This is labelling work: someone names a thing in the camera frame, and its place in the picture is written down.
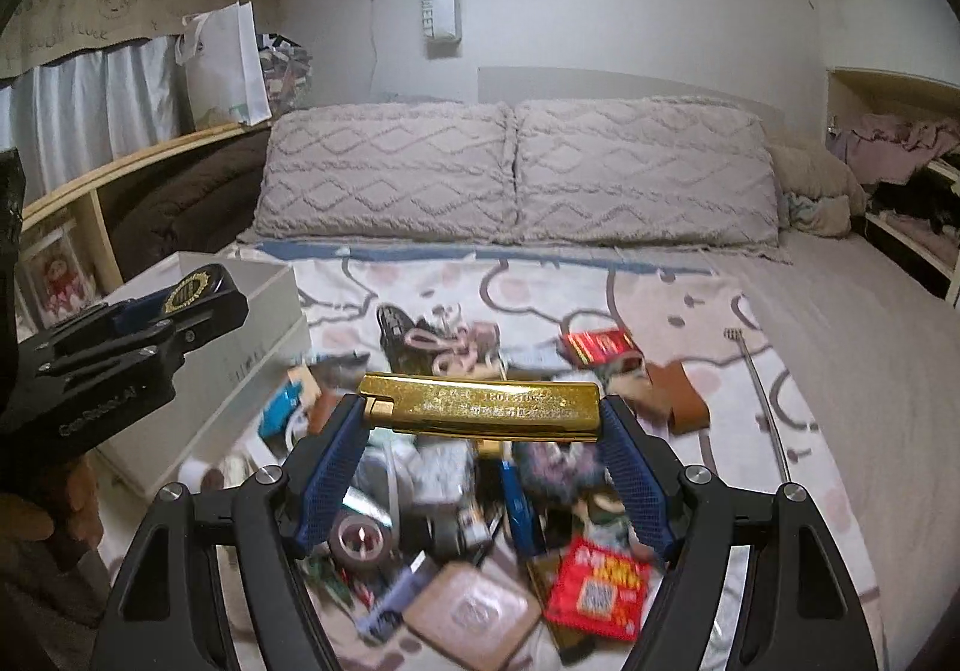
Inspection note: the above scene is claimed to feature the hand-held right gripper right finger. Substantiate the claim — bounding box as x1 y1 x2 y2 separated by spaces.
600 393 878 671

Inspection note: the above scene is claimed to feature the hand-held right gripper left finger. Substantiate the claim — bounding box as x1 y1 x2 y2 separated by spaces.
109 393 372 671

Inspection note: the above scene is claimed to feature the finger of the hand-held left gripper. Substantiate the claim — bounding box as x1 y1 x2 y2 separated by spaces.
45 296 172 351
142 292 250 363

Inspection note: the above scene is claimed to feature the white cardboard box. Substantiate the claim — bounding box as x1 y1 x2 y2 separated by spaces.
97 251 302 387

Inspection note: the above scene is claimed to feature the brown tape roll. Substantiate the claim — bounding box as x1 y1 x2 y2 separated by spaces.
330 512 396 576

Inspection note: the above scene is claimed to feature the gold metal case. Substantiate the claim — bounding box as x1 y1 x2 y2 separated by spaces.
358 373 602 441

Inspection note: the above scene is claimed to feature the brown square case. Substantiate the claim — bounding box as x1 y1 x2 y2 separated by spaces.
403 561 542 671

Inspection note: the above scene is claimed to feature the framed plush toy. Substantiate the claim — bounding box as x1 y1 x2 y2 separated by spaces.
22 228 104 329

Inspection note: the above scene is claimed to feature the blue packet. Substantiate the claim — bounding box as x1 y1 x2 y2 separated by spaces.
259 378 321 437

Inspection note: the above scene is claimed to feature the white storage box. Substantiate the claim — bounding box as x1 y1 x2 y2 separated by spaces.
94 318 313 498

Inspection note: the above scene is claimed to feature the brown leather holder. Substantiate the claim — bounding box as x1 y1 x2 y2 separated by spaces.
645 362 711 437

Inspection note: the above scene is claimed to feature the red snack packet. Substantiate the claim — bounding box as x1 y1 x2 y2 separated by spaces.
544 537 655 643

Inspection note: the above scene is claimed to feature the blue pen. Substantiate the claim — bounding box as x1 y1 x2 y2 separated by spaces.
499 461 546 561

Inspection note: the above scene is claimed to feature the white tape roll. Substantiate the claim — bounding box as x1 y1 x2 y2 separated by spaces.
176 461 227 494

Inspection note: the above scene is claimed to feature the brown blanket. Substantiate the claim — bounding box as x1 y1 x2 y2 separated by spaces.
101 127 272 269

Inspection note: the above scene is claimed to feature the wooden shelf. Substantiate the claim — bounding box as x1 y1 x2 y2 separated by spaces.
21 120 272 327

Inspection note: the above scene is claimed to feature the small red packet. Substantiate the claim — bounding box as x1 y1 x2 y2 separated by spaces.
562 330 640 370

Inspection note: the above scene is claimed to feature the thin metal rod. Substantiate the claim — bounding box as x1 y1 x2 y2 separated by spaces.
724 328 794 486

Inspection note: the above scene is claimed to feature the black hair claw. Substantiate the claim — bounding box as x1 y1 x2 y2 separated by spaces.
377 303 426 374

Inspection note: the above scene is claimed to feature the pink ribbon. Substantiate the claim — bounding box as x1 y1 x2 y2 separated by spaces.
405 324 490 377

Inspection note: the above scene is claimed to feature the white curtain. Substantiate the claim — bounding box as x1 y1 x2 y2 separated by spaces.
0 34 190 201

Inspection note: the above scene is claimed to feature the printed blanket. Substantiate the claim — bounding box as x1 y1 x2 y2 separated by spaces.
172 243 890 671

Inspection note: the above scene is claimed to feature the beige textured pillow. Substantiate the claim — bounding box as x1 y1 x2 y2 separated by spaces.
514 97 782 250
253 101 520 242

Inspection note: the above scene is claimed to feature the white paper bag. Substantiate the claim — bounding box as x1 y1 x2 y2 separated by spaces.
176 2 273 130

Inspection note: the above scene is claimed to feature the patterned gift bag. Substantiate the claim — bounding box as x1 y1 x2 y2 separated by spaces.
259 34 314 119

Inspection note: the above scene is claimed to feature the grey bed sheet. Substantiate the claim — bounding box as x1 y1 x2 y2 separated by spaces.
709 228 960 671

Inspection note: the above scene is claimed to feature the bear print valance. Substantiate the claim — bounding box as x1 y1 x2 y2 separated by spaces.
0 0 284 82

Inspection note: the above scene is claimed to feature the beige plush cushion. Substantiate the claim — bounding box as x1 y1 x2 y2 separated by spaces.
765 142 869 235

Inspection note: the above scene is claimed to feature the pile of clothes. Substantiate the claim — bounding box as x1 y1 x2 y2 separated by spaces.
827 118 960 188

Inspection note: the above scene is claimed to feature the white hanging wall bag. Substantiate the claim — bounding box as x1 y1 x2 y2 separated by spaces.
421 0 461 59

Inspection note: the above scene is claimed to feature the white wall shelf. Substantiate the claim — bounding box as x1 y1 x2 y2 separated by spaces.
823 66 960 306

